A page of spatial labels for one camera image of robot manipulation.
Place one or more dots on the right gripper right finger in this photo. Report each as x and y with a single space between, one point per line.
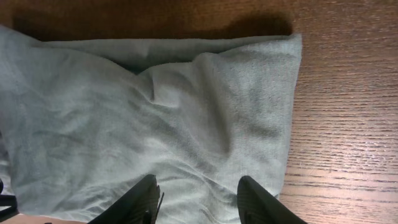
257 206

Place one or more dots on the light blue t-shirt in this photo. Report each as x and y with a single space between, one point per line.
83 121

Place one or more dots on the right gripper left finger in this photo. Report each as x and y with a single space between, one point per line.
139 205

